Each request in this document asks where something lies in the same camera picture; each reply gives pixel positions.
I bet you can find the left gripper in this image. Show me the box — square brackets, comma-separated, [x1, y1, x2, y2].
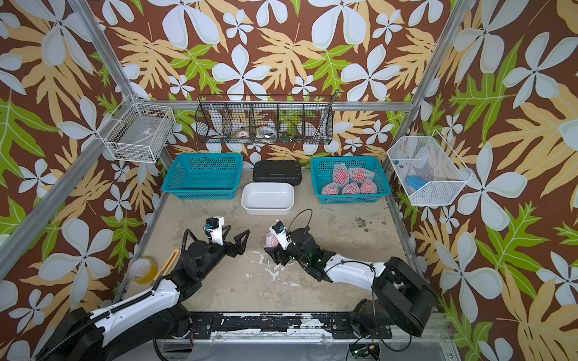
[198, 223, 248, 280]

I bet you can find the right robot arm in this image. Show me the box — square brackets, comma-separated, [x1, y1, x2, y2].
[265, 222, 437, 337]

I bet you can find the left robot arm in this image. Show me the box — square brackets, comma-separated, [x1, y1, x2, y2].
[36, 230, 250, 360]

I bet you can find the white rectangular tub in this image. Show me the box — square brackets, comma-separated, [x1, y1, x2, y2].
[241, 182, 295, 216]

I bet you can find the yellow box cutter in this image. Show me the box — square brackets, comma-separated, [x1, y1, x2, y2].
[151, 249, 181, 285]

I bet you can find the left teal plastic basket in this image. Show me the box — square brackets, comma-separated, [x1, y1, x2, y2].
[162, 153, 243, 200]

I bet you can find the teal plastic basket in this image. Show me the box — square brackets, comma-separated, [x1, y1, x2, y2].
[162, 153, 243, 200]
[310, 156, 391, 205]

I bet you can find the yellow tape roll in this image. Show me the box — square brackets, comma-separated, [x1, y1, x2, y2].
[127, 257, 158, 284]

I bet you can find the black plastic case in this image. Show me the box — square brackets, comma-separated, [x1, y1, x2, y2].
[253, 159, 303, 186]

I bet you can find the right teal plastic basket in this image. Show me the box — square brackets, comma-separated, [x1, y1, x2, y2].
[310, 156, 391, 205]

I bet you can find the netted apple top right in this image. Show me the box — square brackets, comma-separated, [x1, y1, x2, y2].
[348, 168, 375, 184]

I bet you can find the blue object in basket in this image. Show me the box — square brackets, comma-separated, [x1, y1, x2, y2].
[406, 174, 428, 190]

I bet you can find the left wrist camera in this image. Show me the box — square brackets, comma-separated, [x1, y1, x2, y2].
[203, 217, 224, 246]

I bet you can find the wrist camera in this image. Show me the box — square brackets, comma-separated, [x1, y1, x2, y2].
[203, 217, 224, 246]
[269, 219, 290, 250]

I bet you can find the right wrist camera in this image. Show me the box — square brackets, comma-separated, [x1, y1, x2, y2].
[269, 219, 290, 250]

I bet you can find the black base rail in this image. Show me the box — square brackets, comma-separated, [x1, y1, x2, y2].
[189, 311, 392, 340]

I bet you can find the tape roll in wire basket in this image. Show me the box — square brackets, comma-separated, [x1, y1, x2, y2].
[235, 129, 250, 140]

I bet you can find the white item in wire basket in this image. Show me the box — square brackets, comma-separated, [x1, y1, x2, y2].
[256, 126, 277, 141]

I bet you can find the black wire wall basket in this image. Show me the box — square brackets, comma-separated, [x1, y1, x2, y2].
[194, 94, 336, 144]

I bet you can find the white wire basket left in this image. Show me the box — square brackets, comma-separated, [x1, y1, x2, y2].
[97, 96, 176, 164]

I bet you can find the white wire basket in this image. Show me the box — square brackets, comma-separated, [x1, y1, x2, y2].
[388, 131, 473, 208]
[97, 96, 176, 164]

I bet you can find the white wire basket right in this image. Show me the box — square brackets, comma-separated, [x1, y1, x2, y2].
[388, 131, 473, 208]

